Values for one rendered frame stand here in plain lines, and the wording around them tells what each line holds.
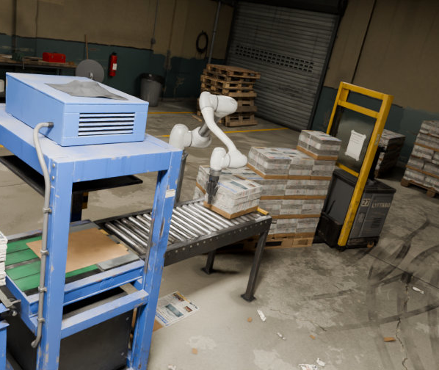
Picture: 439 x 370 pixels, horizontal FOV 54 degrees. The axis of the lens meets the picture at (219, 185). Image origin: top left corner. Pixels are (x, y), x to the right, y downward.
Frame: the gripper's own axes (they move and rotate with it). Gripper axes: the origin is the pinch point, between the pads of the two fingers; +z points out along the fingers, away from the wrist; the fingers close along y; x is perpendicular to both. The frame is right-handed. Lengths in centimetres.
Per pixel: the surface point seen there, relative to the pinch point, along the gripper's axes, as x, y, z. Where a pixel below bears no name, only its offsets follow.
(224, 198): -10.6, -5.3, -1.2
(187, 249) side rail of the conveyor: 45, -28, 17
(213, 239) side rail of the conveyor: 19.9, -27.9, 16.1
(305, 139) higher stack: -179, 33, -28
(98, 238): 93, 5, 13
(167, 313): 29, -5, 92
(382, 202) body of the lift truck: -260, -42, 30
